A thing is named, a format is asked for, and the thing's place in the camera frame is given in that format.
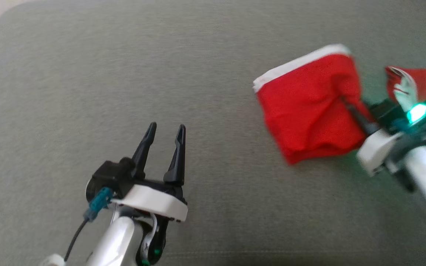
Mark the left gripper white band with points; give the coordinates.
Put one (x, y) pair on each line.
(150, 201)

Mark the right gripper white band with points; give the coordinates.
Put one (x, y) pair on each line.
(377, 151)

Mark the red shorts with white stripe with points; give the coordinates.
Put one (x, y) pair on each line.
(301, 111)

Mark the grey fabric sofa seat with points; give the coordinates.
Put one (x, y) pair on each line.
(161, 74)

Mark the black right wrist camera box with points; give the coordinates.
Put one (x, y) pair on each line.
(383, 112)

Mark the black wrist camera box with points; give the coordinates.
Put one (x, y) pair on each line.
(109, 177)
(383, 112)

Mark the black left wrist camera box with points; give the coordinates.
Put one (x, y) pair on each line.
(109, 177)

